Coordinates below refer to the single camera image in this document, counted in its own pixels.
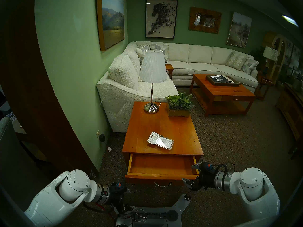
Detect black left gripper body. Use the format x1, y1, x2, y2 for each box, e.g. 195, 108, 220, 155
108, 182, 132, 215

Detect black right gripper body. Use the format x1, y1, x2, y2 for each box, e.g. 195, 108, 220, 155
190, 162, 217, 191

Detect wooden drawer with metal handle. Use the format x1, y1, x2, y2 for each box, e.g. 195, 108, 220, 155
125, 154, 200, 188

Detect clear plastic blister package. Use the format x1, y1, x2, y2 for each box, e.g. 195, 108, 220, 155
147, 131, 174, 150

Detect succulent plants in box planter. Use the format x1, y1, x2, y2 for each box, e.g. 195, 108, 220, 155
165, 92, 196, 117

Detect orange wooden end table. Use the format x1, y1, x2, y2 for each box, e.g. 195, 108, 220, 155
122, 101, 204, 163

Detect orange wooden coffee table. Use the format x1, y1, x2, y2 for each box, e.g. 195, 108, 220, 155
190, 74, 257, 117

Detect dark hardcover book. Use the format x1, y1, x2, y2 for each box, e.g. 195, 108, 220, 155
211, 75, 232, 84

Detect dark wooden serving tray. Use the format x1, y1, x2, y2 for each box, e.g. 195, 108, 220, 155
206, 74, 241, 87

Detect small wooden side table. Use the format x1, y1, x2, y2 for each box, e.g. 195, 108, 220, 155
165, 64, 174, 81

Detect dark wooden end table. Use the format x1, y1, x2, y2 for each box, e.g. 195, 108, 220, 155
254, 71, 275, 102

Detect white shade chrome table lamp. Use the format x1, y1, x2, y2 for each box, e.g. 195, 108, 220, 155
139, 49, 167, 114

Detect light wooden sideboard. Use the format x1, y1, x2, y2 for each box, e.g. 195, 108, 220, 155
276, 82, 303, 142

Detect cream sectional sofa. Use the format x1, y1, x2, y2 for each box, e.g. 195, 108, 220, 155
96, 41, 259, 133

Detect tall leafy floor plant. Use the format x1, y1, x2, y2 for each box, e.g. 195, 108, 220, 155
251, 47, 267, 72

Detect potted green plant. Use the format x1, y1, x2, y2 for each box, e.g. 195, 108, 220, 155
292, 68, 303, 92

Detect lamp with wrapped shade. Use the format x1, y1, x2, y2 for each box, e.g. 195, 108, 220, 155
263, 46, 279, 74

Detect dark brown wooden door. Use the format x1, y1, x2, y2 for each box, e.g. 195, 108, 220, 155
0, 0, 98, 182

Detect arched light wood cabinet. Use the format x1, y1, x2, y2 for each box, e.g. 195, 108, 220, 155
263, 33, 287, 85

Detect framed tree path painting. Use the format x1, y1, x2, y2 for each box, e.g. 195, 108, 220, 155
226, 12, 253, 48

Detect framed palm tree picture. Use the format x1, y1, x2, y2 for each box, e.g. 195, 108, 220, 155
284, 39, 293, 66
292, 46, 301, 70

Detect black framed horse artwork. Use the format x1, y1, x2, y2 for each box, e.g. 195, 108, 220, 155
145, 0, 178, 39

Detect framed mountain landscape painting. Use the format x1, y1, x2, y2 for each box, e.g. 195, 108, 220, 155
96, 0, 125, 52

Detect fluorescent ceiling light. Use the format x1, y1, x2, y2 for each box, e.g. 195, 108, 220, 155
282, 15, 299, 28

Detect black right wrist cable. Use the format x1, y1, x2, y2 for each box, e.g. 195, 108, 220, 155
214, 163, 236, 175

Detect grey robot base frame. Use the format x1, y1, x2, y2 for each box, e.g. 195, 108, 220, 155
116, 193, 191, 227

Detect black floor cable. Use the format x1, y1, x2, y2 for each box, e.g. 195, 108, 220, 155
109, 145, 120, 160

